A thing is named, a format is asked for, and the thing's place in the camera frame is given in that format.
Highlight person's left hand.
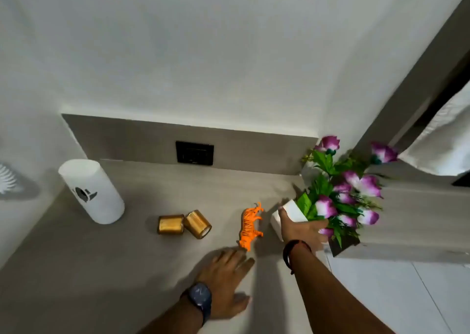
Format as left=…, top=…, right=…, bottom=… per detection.
left=195, top=247, right=256, bottom=320

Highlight person's right hand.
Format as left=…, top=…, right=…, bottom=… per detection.
left=278, top=207, right=330, bottom=253

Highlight white square flower pot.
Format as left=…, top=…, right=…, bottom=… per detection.
left=270, top=199, right=329, bottom=245

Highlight person's right forearm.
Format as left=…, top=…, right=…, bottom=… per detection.
left=288, top=243, right=396, bottom=334

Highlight person's left forearm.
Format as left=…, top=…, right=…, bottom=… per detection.
left=139, top=296, right=203, bottom=334

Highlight orange toy tiger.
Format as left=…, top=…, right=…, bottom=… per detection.
left=238, top=202, right=265, bottom=251

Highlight dark red wrist thread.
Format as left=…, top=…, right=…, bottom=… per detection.
left=283, top=239, right=313, bottom=275

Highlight dark blue wristwatch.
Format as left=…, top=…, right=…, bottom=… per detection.
left=181, top=282, right=213, bottom=327

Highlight purple artificial flowers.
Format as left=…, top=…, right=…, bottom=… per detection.
left=297, top=135, right=399, bottom=258

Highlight gold cylindrical candle holder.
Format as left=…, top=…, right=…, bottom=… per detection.
left=157, top=215, right=185, bottom=235
left=184, top=210, right=212, bottom=240

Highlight white pillow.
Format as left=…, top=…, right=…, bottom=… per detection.
left=398, top=81, right=470, bottom=177

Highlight white cylindrical lamp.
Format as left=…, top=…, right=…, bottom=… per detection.
left=58, top=159, right=125, bottom=225

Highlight black wall switch plate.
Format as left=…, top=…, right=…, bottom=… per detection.
left=176, top=141, right=214, bottom=167

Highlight white leaf wall decoration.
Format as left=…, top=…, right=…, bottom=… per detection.
left=0, top=163, right=23, bottom=195

